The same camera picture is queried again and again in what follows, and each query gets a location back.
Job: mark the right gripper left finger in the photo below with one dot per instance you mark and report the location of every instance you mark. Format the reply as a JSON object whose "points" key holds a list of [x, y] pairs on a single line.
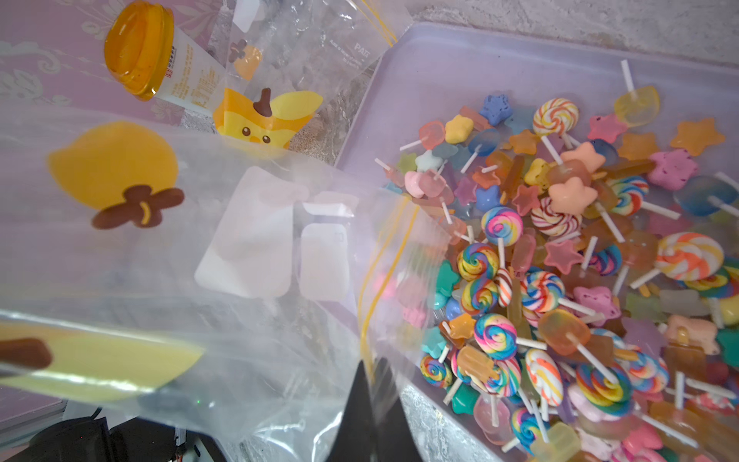
{"points": [[356, 437]]}

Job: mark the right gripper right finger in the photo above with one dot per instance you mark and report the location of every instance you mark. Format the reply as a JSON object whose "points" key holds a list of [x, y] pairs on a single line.
{"points": [[394, 437]]}

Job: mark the candy ziploc bag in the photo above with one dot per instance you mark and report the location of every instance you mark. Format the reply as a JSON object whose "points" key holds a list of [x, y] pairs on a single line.
{"points": [[287, 59], [197, 281]]}

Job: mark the pile of colourful candies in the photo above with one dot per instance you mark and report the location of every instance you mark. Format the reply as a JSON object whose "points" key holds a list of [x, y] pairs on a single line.
{"points": [[586, 309]]}

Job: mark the lilac plastic tray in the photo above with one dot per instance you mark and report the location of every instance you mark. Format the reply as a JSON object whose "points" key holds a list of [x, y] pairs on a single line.
{"points": [[436, 71]]}

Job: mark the orange lid cup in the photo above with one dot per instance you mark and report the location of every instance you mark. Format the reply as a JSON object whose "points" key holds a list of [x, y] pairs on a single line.
{"points": [[152, 58]]}

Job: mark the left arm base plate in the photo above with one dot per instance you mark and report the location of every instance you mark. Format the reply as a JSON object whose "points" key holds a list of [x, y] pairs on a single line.
{"points": [[87, 439]]}

